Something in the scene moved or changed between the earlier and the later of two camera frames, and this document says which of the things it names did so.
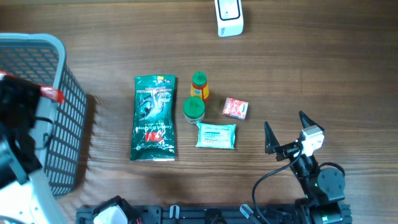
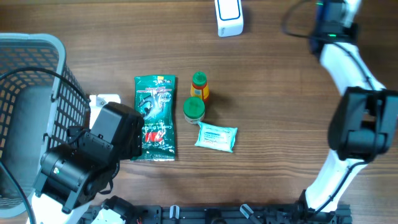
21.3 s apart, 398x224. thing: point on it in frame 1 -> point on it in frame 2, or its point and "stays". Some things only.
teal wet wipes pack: [216, 135] stays
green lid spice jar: [193, 109] stays
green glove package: [154, 112] stays
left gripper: [31, 91] -> [134, 146]
